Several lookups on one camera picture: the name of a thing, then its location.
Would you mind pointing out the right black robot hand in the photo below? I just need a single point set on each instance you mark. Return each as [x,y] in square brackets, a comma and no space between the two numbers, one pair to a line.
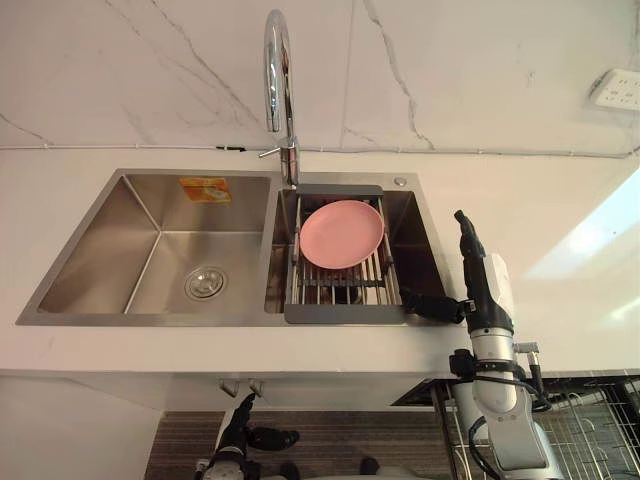
[487,290]

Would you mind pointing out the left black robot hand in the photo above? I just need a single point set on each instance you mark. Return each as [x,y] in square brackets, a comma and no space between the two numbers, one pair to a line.
[235,425]

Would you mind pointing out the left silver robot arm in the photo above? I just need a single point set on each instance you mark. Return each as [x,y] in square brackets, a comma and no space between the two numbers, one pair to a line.
[225,465]

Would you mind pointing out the round chrome sink button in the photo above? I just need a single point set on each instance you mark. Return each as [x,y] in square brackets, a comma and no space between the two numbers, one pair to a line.
[400,180]

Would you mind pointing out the stainless steel double sink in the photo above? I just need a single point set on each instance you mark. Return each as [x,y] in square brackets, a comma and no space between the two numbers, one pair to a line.
[150,260]

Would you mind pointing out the metal hook under counter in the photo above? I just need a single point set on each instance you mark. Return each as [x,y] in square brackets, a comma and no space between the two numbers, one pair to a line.
[228,387]
[257,387]

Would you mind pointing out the dark robot foot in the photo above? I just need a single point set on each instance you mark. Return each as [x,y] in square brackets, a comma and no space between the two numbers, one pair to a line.
[369,469]
[290,471]

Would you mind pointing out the striped grey floor mat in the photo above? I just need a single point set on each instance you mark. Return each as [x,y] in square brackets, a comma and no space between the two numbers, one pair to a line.
[330,435]

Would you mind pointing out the grey steel drying rack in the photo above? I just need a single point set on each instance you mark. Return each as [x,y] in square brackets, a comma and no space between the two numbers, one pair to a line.
[345,315]

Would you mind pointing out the round steel drain strainer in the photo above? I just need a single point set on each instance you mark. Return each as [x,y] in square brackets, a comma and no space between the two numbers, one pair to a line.
[205,283]

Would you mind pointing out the pink plate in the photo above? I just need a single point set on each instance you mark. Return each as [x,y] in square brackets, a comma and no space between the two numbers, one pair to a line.
[340,235]

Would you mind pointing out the orange product sticker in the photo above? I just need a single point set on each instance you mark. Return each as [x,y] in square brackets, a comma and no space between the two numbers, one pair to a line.
[205,191]

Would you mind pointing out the chrome gooseneck faucet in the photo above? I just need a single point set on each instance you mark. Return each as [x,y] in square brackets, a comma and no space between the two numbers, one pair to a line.
[276,60]

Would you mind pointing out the white wall power socket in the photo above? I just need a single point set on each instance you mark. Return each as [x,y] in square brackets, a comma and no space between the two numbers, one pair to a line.
[617,89]

